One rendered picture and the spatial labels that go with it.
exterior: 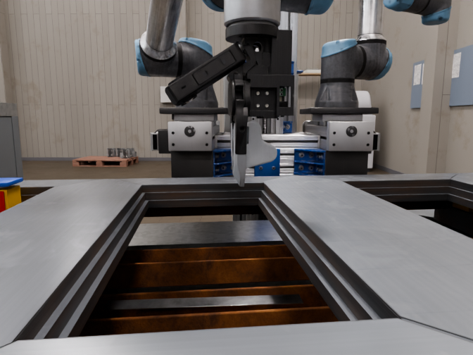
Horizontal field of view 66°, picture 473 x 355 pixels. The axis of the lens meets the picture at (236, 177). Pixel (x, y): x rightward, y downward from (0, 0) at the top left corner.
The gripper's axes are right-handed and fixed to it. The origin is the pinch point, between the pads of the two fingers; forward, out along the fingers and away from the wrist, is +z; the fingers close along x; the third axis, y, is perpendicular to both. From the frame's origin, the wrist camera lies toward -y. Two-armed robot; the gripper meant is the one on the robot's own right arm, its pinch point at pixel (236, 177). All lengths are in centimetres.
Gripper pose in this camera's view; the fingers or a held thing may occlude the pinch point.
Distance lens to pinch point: 51.9
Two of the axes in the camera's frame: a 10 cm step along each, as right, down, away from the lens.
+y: 9.9, -0.2, 1.0
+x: -1.1, -1.6, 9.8
